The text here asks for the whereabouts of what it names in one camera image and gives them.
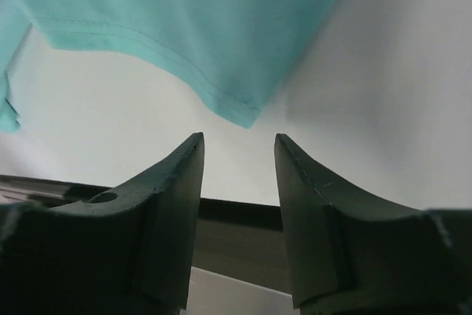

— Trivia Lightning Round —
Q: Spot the mint green t shirt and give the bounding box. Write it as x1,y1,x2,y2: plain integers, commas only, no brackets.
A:
11,0,337,128

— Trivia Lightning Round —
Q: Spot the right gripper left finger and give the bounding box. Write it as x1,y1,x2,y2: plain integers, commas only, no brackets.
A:
1,133,204,314

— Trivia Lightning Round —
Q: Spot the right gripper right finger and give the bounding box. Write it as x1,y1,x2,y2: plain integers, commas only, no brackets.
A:
274,134,471,314

